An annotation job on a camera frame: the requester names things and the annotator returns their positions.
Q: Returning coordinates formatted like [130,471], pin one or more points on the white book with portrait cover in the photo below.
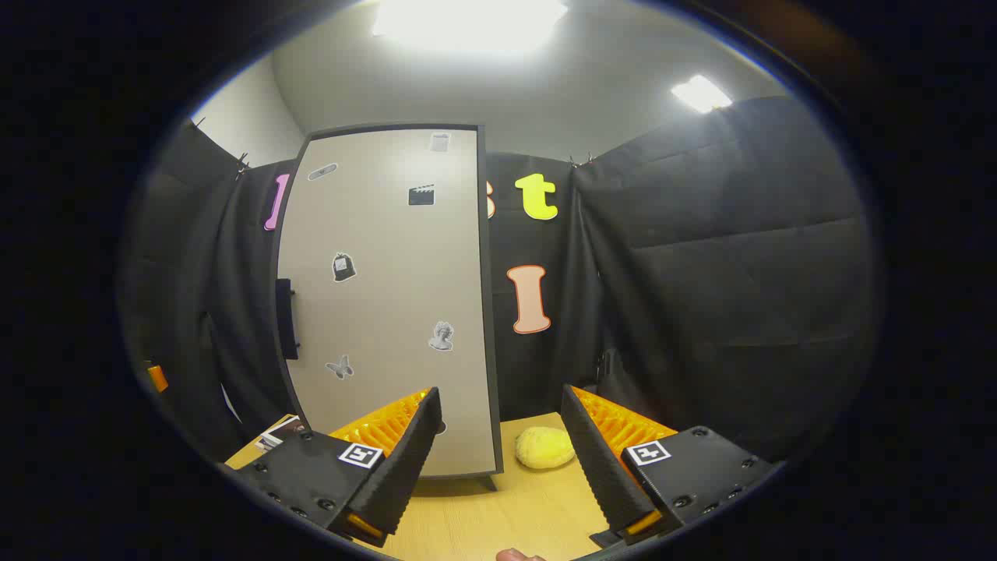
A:
[280,432]

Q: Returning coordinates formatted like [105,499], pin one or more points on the black backdrop cloth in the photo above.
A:
[701,273]

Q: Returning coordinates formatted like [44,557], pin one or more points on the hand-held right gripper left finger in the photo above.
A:
[405,467]

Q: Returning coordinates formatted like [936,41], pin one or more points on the yellow sponge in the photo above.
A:
[545,448]

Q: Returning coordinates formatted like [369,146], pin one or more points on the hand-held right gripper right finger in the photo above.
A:
[600,467]

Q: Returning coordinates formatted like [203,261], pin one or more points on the grey cabinet door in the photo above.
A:
[389,273]

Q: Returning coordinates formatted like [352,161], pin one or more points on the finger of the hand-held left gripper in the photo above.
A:
[157,379]

